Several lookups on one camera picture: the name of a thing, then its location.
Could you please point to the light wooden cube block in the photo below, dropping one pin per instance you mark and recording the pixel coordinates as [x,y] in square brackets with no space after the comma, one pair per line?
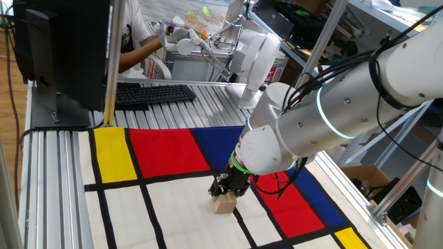
[225,204]

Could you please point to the small wooden box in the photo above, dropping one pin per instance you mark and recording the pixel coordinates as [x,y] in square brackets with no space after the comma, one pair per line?
[195,24]

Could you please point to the aluminium frame post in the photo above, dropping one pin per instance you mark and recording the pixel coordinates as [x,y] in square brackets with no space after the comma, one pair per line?
[114,62]
[408,176]
[323,34]

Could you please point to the black plastic crate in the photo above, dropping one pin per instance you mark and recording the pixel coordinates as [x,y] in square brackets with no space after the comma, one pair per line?
[401,204]

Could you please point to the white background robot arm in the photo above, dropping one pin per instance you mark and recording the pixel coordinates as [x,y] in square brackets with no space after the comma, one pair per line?
[235,10]

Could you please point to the silver metal case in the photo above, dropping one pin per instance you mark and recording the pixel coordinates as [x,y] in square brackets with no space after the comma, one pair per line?
[194,67]

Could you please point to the brown cardboard box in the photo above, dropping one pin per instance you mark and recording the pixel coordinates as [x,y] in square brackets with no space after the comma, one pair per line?
[363,173]

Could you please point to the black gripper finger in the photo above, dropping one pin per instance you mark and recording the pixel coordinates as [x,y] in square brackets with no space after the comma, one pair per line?
[217,188]
[239,193]

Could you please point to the grey metal shelf rack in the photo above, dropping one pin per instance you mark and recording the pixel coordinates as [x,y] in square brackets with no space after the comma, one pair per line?
[391,138]

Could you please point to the black equipment case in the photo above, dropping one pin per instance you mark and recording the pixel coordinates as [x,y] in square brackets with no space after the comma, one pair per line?
[294,20]

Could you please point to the pale green plastic bag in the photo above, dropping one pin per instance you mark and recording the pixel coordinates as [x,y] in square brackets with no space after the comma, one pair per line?
[410,237]

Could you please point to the bare person forearm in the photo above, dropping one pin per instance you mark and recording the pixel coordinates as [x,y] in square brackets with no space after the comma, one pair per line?
[140,53]

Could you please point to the black computer monitor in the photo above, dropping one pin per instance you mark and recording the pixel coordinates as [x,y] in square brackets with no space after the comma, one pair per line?
[69,52]

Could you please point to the colour block patterned cloth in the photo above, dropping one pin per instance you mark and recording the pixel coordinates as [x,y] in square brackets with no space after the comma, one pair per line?
[155,200]

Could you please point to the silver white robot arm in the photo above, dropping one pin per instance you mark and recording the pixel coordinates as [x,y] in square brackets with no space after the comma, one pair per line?
[328,114]

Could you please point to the white haptic control device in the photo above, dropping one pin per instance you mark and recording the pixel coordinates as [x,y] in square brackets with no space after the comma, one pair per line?
[257,58]

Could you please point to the white plastic chair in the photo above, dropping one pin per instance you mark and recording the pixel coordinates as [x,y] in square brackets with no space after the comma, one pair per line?
[161,69]

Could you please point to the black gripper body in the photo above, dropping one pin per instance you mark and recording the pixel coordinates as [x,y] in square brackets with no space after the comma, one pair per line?
[235,183]

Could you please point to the black computer keyboard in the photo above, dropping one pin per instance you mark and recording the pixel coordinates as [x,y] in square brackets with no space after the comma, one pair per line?
[154,94]

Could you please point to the person in white t-shirt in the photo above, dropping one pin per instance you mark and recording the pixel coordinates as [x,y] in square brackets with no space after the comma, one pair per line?
[133,20]

